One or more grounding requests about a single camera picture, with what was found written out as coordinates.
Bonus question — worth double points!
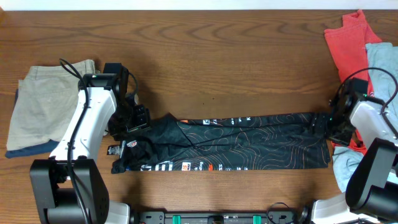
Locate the light blue t-shirt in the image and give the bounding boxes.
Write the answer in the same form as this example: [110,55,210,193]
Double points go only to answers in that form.
[333,42,397,192]

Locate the folded beige trousers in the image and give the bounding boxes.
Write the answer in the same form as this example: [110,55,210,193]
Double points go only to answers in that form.
[6,59,101,152]

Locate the folded navy garment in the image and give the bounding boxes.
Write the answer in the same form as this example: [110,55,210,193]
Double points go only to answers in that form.
[5,88,58,159]

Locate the red t-shirt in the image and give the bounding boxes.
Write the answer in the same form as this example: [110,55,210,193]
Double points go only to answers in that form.
[323,9,382,156]

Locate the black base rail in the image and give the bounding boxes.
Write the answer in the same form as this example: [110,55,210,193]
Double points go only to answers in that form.
[130,209,312,224]

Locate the black orange patterned jersey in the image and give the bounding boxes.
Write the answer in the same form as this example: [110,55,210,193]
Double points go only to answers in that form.
[111,113,330,174]

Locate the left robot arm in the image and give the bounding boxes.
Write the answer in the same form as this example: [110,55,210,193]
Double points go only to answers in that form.
[29,72,149,223]

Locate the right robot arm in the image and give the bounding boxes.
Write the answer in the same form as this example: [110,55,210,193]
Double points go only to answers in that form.
[308,93,397,223]

